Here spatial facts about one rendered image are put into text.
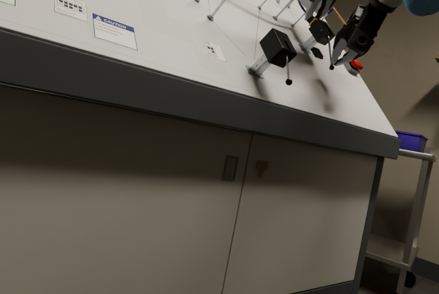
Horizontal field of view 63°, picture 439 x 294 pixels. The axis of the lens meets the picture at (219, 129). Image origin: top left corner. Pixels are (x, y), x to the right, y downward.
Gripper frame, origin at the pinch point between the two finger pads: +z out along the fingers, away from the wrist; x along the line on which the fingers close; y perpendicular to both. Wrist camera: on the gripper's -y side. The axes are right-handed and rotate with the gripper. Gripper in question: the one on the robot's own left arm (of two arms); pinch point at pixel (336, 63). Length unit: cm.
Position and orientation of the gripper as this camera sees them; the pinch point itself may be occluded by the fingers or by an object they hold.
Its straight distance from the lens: 104.8
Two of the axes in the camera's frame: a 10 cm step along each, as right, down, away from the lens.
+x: -8.6, -5.0, 0.4
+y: 4.1, -6.7, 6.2
